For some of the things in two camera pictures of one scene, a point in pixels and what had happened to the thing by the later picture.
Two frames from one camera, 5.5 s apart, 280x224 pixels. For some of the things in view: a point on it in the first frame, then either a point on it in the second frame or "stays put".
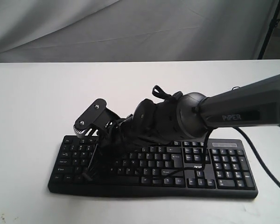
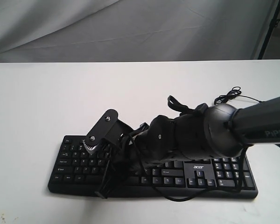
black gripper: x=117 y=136 to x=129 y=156
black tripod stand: x=273 y=23 stays put
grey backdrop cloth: x=96 y=31 stays put
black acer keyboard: x=214 y=168 stays put
